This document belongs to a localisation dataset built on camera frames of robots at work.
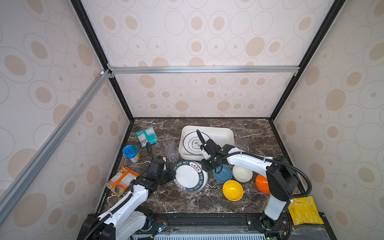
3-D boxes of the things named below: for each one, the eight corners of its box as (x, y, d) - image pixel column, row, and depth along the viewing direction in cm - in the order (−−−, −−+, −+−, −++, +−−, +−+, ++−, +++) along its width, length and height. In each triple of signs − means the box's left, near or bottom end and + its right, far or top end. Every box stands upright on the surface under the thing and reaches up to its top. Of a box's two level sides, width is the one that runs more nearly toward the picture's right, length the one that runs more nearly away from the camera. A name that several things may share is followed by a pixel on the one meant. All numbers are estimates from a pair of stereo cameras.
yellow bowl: (223, 202, 82) (225, 199, 78) (221, 183, 88) (222, 180, 84) (242, 202, 82) (245, 199, 78) (239, 183, 88) (241, 180, 84)
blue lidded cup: (126, 164, 97) (120, 155, 88) (130, 153, 102) (124, 144, 93) (140, 164, 96) (135, 155, 88) (143, 153, 102) (138, 144, 93)
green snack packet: (141, 148, 104) (140, 146, 102) (136, 135, 112) (135, 132, 109) (159, 141, 108) (158, 138, 106) (153, 128, 116) (152, 126, 113)
